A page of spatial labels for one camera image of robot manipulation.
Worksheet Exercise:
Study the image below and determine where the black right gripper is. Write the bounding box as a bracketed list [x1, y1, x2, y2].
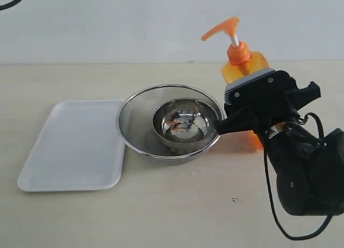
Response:
[217, 70, 321, 135]

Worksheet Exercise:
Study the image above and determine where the orange pump soap bottle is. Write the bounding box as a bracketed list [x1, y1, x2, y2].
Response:
[200, 16, 269, 153]

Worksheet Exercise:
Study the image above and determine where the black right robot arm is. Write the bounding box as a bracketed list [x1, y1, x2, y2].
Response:
[216, 69, 343, 216]

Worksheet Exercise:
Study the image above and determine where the small stainless steel bowl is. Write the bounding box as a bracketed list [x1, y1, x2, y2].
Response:
[152, 97, 219, 150]

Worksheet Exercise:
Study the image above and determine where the steel mesh strainer basket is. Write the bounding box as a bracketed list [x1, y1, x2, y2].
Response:
[116, 84, 224, 166]

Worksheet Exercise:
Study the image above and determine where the white rectangular plastic tray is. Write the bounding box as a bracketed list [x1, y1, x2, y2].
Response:
[17, 100, 125, 193]

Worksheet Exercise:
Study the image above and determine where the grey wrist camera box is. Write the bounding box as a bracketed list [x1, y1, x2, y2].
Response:
[224, 68, 275, 105]

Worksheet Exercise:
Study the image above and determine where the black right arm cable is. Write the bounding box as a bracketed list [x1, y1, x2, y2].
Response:
[263, 112, 338, 241]

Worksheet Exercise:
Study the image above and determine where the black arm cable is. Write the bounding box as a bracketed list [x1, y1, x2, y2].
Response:
[0, 0, 30, 11]
[263, 112, 338, 241]

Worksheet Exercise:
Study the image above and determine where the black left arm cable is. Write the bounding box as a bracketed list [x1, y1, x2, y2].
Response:
[0, 0, 30, 11]

